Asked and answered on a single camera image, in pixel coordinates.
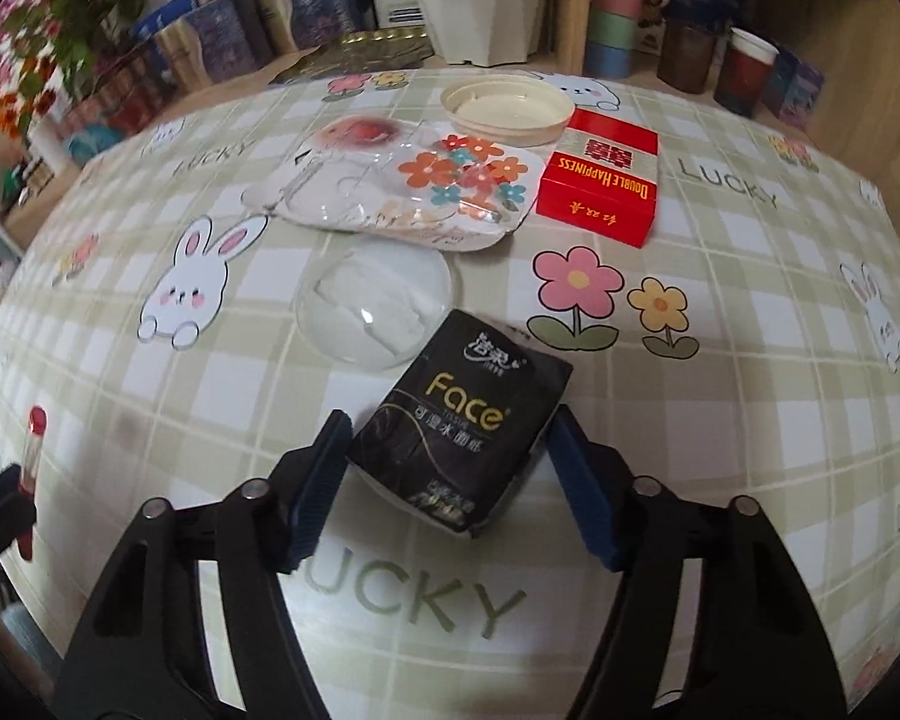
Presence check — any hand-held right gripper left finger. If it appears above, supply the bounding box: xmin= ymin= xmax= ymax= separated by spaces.
xmin=51 ymin=409 xmax=355 ymax=720

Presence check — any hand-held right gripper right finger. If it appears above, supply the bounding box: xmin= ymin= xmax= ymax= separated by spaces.
xmin=547 ymin=403 xmax=848 ymax=720

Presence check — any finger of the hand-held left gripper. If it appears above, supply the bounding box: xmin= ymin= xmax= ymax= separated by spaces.
xmin=0 ymin=465 xmax=37 ymax=552

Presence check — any red capped tube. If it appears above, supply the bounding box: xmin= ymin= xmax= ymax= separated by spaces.
xmin=19 ymin=405 xmax=50 ymax=500

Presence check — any black tissue pack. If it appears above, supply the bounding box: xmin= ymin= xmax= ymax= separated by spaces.
xmin=345 ymin=309 xmax=575 ymax=539

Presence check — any clear dome lid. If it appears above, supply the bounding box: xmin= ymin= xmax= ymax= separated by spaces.
xmin=296 ymin=244 xmax=462 ymax=370

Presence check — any red cigarette box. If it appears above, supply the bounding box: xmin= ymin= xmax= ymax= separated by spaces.
xmin=534 ymin=109 xmax=661 ymax=248

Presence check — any clear floral blister pack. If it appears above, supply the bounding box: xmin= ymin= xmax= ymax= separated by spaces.
xmin=241 ymin=112 xmax=547 ymax=250

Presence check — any cream plastic lid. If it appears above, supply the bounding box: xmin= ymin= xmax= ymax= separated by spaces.
xmin=440 ymin=77 xmax=575 ymax=147

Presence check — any checked bunny tablecloth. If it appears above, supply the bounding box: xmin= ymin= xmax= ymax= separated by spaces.
xmin=0 ymin=67 xmax=900 ymax=720

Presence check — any white ribbed vase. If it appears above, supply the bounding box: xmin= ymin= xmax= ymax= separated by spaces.
xmin=26 ymin=116 xmax=68 ymax=166

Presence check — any striped wavy planter box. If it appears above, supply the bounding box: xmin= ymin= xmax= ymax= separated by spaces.
xmin=64 ymin=64 xmax=166 ymax=166

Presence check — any green gold leaf tray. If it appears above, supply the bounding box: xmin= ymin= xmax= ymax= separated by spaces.
xmin=268 ymin=26 xmax=434 ymax=85

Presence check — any brown glass cup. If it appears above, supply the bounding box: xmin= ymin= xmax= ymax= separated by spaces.
xmin=658 ymin=15 xmax=721 ymax=95

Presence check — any white rimmed paper cup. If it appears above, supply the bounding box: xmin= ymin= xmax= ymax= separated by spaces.
xmin=714 ymin=28 xmax=781 ymax=117

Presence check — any small purple box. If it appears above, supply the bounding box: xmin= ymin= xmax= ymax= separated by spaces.
xmin=765 ymin=52 xmax=826 ymax=128

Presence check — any stack of pastel cups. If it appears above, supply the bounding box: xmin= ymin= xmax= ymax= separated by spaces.
xmin=585 ymin=0 xmax=653 ymax=80

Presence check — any wooden shelf unit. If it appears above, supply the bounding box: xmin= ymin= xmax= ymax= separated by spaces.
xmin=547 ymin=0 xmax=900 ymax=188

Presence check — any white angular flowerpot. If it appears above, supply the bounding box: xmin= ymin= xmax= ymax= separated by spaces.
xmin=405 ymin=0 xmax=552 ymax=68

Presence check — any white blue box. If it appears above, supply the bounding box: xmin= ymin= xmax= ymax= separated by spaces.
xmin=371 ymin=0 xmax=432 ymax=31

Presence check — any pink blossom arrangement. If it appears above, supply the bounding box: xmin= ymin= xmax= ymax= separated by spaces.
xmin=0 ymin=0 xmax=155 ymax=136

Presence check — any blue white carton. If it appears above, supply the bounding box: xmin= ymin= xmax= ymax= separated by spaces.
xmin=131 ymin=0 xmax=196 ymax=35

